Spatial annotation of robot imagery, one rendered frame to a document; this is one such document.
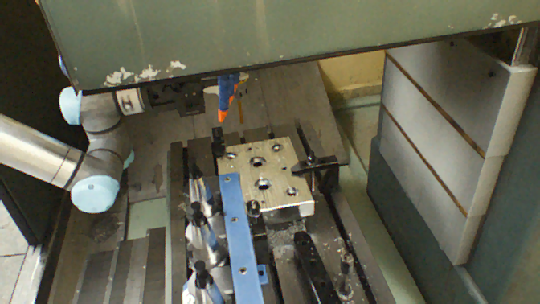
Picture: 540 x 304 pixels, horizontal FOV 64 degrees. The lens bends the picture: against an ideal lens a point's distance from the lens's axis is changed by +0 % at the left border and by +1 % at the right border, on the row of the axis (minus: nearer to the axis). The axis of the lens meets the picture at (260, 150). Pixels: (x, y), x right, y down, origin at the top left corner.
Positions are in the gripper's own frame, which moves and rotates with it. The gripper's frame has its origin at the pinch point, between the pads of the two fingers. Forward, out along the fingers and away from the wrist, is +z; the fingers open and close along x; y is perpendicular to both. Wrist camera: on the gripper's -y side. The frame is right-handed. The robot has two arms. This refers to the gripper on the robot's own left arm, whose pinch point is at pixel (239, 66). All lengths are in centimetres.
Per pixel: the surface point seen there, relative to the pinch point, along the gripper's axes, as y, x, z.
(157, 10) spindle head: -24.2, 32.5, -9.7
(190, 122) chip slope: 62, -79, -20
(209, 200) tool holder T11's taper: 13.7, 22.1, -10.4
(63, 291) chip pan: 70, -10, -63
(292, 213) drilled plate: 42.4, 2.4, 7.5
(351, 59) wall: 57, -101, 59
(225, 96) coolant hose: -5.3, 19.8, -4.2
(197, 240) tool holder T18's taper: 11.2, 33.1, -12.7
